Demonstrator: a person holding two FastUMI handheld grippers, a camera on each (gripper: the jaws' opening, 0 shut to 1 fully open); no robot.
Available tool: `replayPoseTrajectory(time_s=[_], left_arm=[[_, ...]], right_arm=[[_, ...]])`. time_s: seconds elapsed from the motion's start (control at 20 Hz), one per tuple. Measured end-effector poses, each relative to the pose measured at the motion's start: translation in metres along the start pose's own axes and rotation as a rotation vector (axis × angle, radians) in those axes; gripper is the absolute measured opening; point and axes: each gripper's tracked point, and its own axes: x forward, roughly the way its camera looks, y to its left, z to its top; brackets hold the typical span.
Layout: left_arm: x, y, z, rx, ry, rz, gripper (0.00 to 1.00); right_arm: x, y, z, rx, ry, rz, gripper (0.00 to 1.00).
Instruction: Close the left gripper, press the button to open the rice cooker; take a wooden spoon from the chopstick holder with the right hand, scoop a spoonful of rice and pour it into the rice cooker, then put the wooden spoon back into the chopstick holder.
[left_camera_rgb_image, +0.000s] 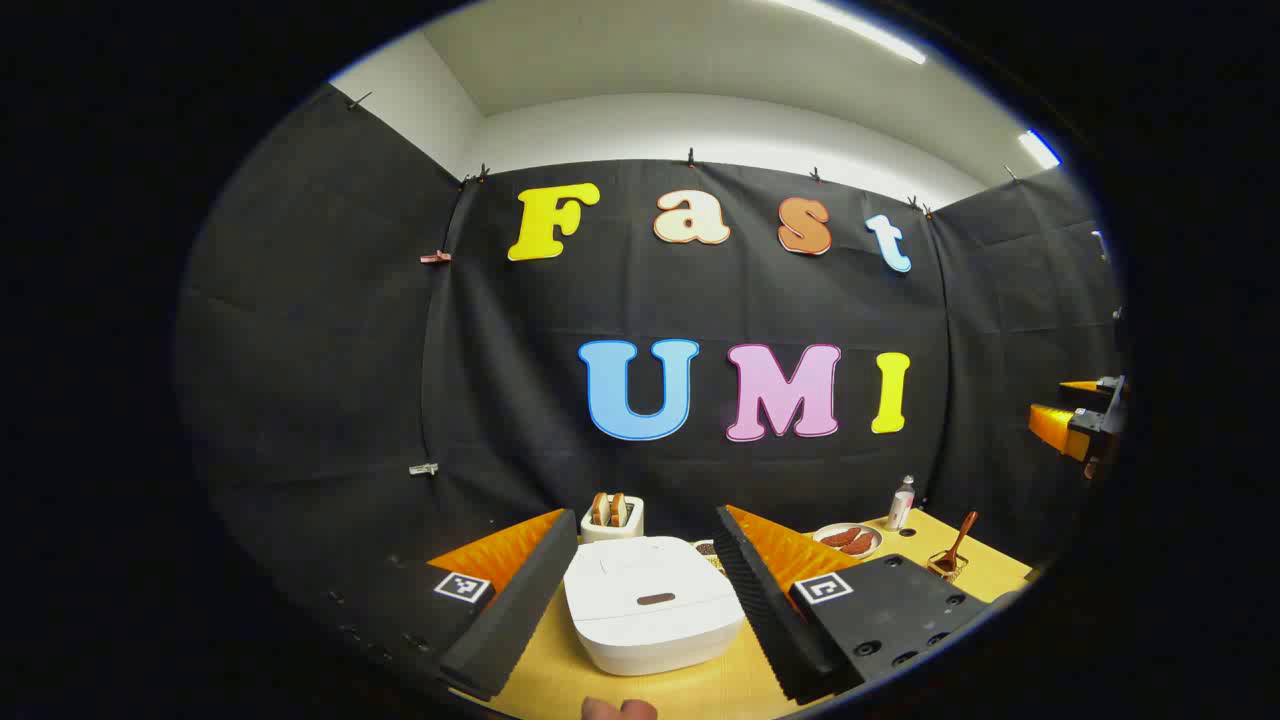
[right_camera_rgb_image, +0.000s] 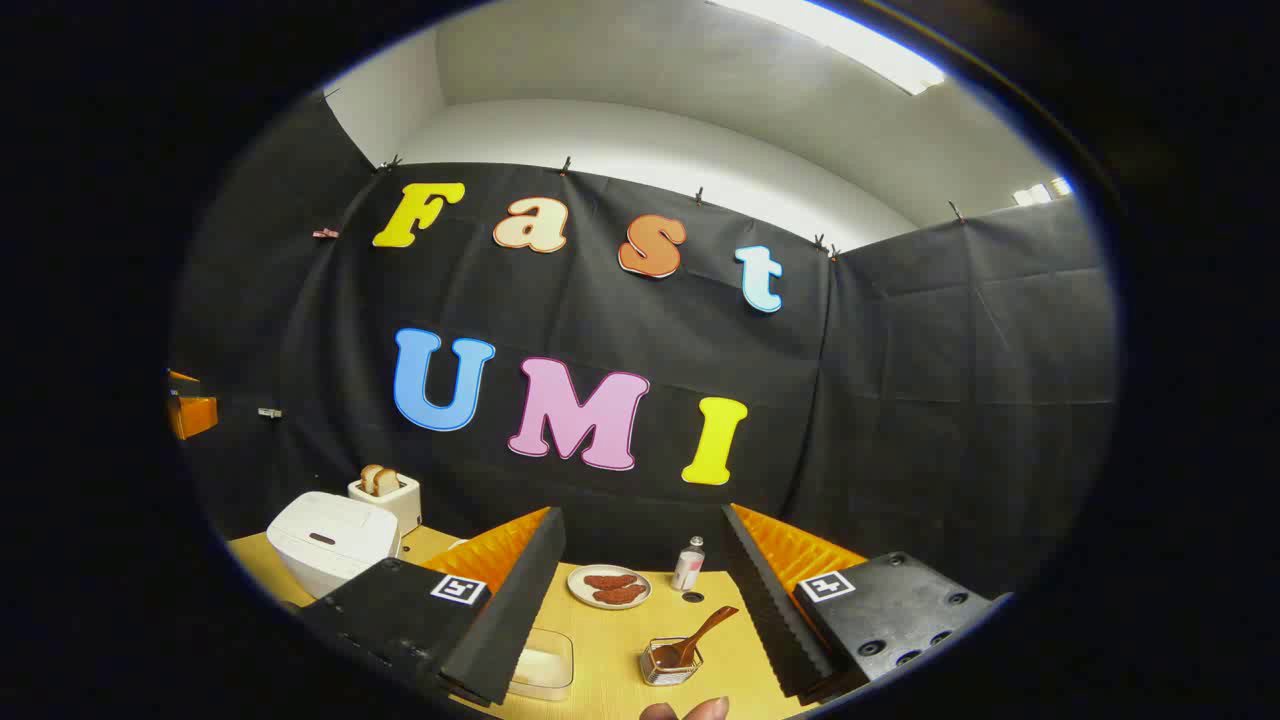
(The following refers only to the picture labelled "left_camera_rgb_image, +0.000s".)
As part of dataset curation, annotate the black backdrop cloth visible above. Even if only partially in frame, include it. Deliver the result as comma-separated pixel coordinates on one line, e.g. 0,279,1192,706
175,85,1131,641

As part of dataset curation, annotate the white rice cooker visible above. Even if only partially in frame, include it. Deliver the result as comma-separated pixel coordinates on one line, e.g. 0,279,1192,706
563,536,746,677

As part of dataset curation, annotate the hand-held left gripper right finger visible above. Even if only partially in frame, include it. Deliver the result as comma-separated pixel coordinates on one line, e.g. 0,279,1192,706
712,504,996,706

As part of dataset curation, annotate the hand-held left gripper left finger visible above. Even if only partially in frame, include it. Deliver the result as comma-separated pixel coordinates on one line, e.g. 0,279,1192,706
320,508,581,703

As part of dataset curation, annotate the white toaster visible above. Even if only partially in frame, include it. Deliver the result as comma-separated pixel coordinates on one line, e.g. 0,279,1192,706
580,497,645,544

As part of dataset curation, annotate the brown wooden spoon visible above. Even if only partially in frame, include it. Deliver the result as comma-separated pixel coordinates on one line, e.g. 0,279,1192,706
935,511,979,574

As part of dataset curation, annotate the white round plate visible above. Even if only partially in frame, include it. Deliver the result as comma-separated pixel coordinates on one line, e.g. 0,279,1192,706
812,523,883,559

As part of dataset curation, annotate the row of black clips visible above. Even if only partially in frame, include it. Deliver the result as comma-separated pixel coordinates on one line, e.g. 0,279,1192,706
346,90,1021,217

